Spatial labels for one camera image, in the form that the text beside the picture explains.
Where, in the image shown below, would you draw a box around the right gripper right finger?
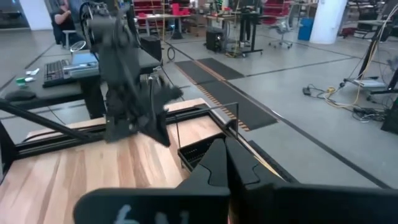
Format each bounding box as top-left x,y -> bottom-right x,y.
225,136 -> 281,224

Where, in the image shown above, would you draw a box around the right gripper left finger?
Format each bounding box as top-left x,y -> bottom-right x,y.
177,138 -> 231,191

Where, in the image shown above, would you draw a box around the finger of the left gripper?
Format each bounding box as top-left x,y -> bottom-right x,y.
145,110 -> 172,148

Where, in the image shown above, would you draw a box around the black plastic basket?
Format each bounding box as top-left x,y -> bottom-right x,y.
177,131 -> 228,172

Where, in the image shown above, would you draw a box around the red storage shelf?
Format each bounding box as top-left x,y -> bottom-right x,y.
132,0 -> 191,17

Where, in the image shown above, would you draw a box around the black computer tower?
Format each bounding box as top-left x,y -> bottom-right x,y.
139,35 -> 163,62

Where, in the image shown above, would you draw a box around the black hazard-striped floor mat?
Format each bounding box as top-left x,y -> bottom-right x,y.
174,57 -> 279,132

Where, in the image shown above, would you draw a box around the black equipment case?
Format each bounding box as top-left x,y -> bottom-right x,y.
205,27 -> 226,54

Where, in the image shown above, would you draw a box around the laptop computer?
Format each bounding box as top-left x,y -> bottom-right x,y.
63,52 -> 101,79

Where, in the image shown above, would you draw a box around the black keyboard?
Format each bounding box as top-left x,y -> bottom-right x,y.
42,58 -> 72,88

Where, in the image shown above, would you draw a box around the white stool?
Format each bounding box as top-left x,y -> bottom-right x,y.
61,29 -> 78,51

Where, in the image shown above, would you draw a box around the black standing desk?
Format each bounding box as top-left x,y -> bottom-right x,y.
203,8 -> 264,58

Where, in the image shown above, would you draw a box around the dark grey desk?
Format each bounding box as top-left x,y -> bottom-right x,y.
0,46 -> 163,119

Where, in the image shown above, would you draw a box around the person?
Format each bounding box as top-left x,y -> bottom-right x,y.
50,0 -> 84,47

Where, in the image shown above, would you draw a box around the grey office chair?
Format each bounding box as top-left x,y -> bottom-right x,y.
268,14 -> 295,50

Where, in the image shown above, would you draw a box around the blue bin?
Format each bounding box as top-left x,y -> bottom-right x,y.
297,16 -> 315,42

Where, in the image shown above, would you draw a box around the black tripod stand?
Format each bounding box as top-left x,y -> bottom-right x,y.
340,4 -> 398,96

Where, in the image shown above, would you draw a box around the white building pillar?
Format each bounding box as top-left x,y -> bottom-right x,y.
308,0 -> 349,45

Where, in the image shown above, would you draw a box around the wooden shelf with black frame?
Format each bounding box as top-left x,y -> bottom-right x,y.
175,101 -> 282,180

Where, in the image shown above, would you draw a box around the tangled floor cables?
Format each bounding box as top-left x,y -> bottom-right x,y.
302,83 -> 389,123

